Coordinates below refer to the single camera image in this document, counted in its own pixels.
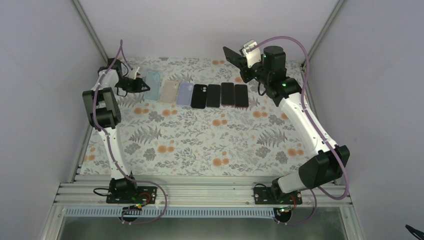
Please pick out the aluminium corner frame post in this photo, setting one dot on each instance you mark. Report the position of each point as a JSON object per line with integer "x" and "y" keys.
{"x": 328, "y": 23}
{"x": 90, "y": 29}

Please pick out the light blue phone case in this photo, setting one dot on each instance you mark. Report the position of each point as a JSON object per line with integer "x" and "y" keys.
{"x": 153, "y": 80}

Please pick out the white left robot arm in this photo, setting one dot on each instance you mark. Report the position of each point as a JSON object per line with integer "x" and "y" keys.
{"x": 104, "y": 115}

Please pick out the black phone case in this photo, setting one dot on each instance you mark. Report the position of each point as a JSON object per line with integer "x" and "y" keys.
{"x": 199, "y": 96}

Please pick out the beige phone case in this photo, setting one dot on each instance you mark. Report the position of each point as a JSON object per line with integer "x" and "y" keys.
{"x": 169, "y": 91}

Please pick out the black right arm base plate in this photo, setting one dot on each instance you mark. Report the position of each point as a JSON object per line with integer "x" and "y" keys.
{"x": 264, "y": 195}

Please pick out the pink smartphone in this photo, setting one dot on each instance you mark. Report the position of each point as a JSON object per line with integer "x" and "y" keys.
{"x": 241, "y": 97}

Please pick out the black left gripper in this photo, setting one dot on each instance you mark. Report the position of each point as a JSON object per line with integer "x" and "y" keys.
{"x": 138, "y": 87}

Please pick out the black screen blue smartphone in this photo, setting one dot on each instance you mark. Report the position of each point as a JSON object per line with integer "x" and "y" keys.
{"x": 234, "y": 58}

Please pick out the lilac phone case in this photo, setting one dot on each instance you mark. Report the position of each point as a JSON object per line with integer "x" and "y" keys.
{"x": 184, "y": 95}

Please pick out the aluminium corner frame post right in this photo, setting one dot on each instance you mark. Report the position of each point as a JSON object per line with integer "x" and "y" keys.
{"x": 328, "y": 23}

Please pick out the slotted grey cable duct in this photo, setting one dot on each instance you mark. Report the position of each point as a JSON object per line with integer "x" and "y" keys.
{"x": 171, "y": 212}

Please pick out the floral patterned table mat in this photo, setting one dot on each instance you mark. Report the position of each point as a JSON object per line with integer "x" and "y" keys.
{"x": 176, "y": 140}

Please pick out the magenta smartphone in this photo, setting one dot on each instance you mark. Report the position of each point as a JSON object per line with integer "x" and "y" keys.
{"x": 227, "y": 94}

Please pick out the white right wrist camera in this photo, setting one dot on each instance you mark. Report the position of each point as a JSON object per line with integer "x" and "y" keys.
{"x": 251, "y": 53}

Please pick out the aluminium corner frame post left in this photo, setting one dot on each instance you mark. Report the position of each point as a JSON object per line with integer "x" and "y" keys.
{"x": 90, "y": 29}

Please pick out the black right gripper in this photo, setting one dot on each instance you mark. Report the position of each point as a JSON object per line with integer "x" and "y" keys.
{"x": 245, "y": 76}

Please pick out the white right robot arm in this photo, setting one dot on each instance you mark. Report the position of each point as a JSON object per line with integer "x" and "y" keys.
{"x": 327, "y": 159}

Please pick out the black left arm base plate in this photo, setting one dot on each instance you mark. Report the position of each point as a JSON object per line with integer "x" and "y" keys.
{"x": 141, "y": 195}

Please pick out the dark teal smartphone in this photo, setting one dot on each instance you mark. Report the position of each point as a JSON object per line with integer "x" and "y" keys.
{"x": 213, "y": 99}

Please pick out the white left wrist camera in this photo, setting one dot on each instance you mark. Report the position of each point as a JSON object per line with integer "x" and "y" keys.
{"x": 133, "y": 73}

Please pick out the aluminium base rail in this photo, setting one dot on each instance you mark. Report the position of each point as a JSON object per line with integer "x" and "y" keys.
{"x": 181, "y": 191}

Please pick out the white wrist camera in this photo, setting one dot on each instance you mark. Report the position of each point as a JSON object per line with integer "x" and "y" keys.
{"x": 251, "y": 53}
{"x": 133, "y": 73}

